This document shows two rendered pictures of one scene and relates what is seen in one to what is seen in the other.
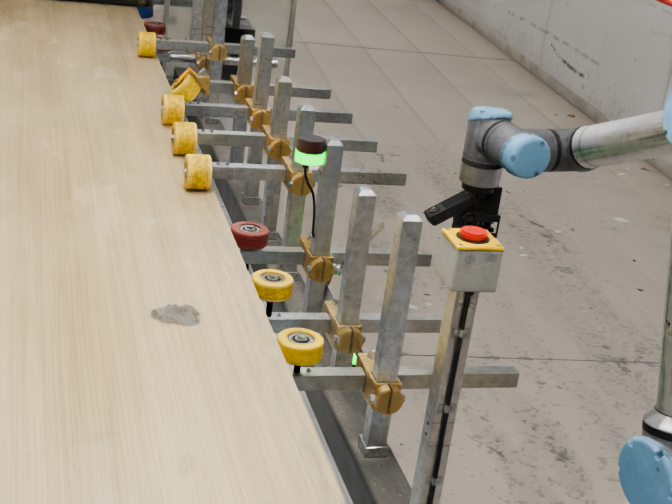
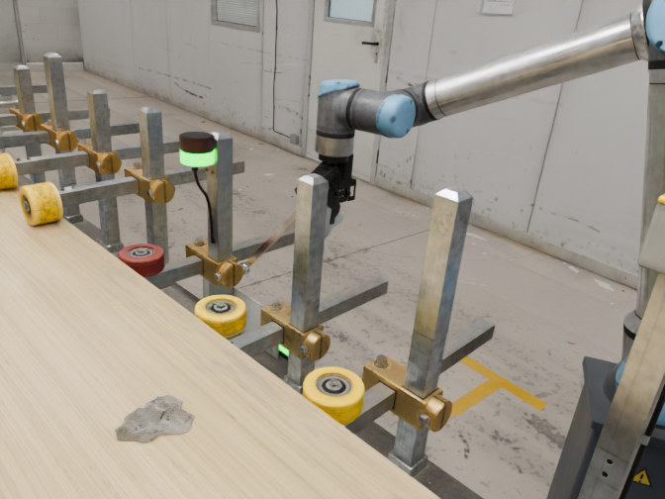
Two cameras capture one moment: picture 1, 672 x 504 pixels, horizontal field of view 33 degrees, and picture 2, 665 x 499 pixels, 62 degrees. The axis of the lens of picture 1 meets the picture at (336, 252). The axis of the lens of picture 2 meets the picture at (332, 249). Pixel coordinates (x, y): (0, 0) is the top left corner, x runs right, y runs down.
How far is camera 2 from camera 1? 1.36 m
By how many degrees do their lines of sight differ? 28
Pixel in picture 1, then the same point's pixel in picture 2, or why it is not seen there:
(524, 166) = (400, 126)
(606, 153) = (471, 99)
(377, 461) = (424, 477)
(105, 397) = not seen: outside the picture
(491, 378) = (479, 340)
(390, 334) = (436, 343)
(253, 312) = (242, 366)
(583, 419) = not seen: hidden behind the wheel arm
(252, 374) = (341, 484)
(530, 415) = not seen: hidden behind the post
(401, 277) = (450, 272)
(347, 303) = (308, 308)
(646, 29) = (238, 61)
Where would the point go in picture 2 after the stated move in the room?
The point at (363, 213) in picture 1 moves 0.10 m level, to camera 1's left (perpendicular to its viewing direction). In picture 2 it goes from (318, 205) to (257, 212)
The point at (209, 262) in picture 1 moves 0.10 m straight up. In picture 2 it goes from (130, 311) to (125, 251)
